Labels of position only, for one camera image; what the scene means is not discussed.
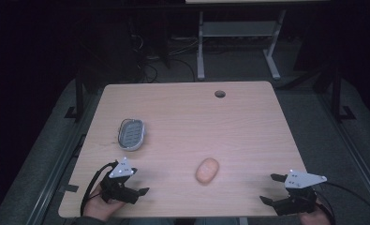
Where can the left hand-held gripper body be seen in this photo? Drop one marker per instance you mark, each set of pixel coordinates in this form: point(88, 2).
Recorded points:
point(116, 187)

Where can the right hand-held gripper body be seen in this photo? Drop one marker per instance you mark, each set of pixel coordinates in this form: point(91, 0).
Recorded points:
point(298, 200)

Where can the person's right hand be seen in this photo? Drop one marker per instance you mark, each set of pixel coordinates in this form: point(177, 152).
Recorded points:
point(313, 218)

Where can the person's left hand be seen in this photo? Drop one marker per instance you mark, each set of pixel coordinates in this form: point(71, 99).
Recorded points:
point(100, 207)

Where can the white table leg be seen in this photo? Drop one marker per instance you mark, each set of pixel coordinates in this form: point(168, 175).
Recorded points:
point(243, 221)

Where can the grey oval soap dish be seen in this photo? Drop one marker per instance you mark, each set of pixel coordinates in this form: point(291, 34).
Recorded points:
point(131, 135)

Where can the grey tape strip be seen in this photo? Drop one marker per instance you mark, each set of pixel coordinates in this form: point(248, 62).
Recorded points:
point(69, 188)

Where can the orange oval soap bar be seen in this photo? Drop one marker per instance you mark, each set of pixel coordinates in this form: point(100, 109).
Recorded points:
point(207, 170)

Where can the black metal stand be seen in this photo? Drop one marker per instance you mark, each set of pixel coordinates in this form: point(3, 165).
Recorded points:
point(79, 93)
point(337, 93)

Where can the grey metal floor rail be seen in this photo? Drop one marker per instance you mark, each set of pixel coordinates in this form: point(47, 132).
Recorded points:
point(354, 146)
point(53, 181)

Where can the white metal table frame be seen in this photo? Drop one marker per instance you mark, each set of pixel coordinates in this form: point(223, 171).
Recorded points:
point(235, 29)

